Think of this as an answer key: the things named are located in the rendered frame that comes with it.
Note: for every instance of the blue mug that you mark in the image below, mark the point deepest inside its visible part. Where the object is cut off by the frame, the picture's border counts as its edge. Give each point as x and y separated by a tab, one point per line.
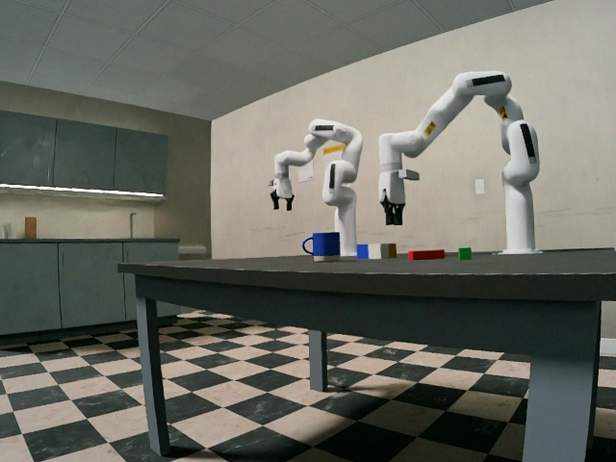
326	247

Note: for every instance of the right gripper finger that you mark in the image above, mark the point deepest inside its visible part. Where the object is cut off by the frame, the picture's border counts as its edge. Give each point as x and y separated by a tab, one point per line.
275	200
289	203

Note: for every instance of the red rectangular block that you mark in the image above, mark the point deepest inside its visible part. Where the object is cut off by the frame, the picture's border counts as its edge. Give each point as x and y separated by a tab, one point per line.
426	254

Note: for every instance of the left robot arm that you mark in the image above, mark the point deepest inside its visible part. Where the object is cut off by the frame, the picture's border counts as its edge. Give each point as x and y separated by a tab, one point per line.
523	168

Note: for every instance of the blue cube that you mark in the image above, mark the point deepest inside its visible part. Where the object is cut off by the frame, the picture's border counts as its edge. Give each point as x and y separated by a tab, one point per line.
362	251

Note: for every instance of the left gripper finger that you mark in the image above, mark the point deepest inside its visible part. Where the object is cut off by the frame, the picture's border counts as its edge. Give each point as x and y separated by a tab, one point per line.
398	213
388	210

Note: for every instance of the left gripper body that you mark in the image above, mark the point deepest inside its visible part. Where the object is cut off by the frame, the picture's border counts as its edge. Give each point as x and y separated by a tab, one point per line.
394	185

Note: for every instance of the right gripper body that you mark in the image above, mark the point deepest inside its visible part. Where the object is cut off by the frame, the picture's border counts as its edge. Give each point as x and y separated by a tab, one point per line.
283	188

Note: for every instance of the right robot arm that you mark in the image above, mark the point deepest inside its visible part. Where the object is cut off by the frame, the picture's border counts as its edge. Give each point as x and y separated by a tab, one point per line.
337	173

